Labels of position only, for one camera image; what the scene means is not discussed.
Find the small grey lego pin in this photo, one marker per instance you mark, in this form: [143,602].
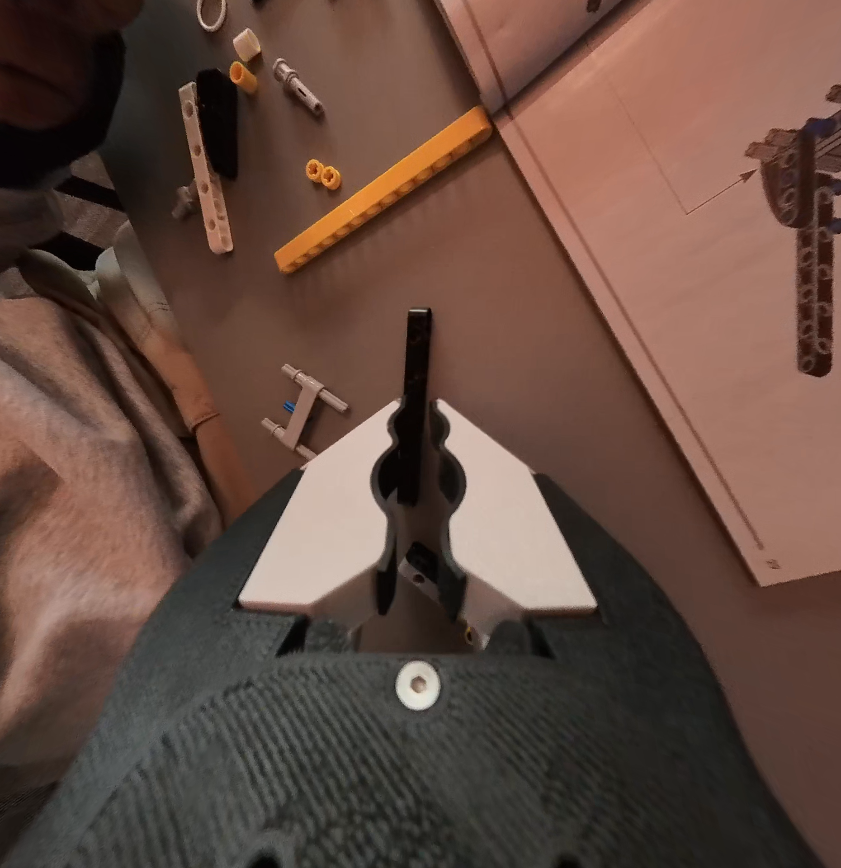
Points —
[184,203]

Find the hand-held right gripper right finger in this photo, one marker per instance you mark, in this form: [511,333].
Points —
[522,536]

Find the white rubber band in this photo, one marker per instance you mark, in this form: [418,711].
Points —
[212,28]

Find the white lego beam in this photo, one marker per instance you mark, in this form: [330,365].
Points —
[207,183]

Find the long yellow lego beam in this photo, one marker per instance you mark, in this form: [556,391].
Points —
[386,190]

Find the grey lego frame with pins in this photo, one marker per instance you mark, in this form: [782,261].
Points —
[305,407]

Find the lego instruction booklet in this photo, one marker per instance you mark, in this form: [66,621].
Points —
[664,271]

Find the black lego beam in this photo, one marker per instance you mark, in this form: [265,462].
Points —
[415,380]

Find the yellow lego bush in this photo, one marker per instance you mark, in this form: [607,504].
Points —
[244,76]
[332,177]
[315,170]

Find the grey lego beam with rack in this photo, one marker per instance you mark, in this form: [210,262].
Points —
[420,563]

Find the black lego panel piece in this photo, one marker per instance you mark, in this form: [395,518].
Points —
[217,122]

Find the grey lego axle pin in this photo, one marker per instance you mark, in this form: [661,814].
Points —
[295,85]

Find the white lego bush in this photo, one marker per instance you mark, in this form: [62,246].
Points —
[247,44]

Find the black striped cloth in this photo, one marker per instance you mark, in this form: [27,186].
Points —
[88,203]

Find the person's tan trousers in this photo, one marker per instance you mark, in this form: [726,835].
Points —
[210,441]

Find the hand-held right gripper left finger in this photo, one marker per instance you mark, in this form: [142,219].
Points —
[312,529]

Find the dark rounded blurred object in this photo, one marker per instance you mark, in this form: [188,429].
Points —
[47,88]

